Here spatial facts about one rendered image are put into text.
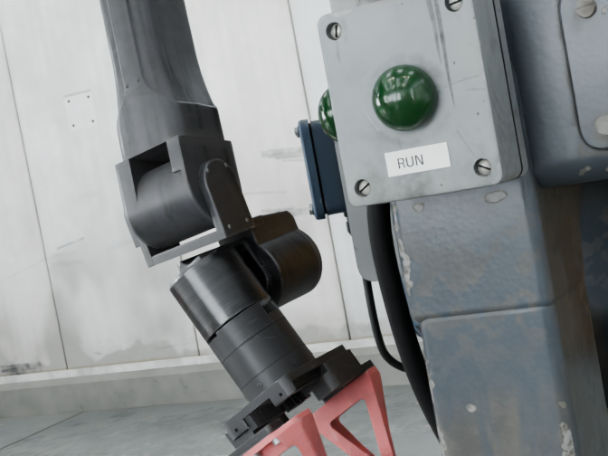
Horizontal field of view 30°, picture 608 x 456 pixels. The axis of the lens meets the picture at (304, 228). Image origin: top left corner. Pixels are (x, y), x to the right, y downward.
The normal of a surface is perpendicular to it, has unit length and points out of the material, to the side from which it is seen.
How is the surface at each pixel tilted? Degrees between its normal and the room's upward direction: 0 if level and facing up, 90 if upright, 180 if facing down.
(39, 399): 90
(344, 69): 90
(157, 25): 80
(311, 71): 90
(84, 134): 90
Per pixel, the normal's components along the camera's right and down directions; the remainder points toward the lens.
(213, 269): 0.20, -0.36
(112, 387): -0.43, 0.13
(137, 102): -0.60, -0.01
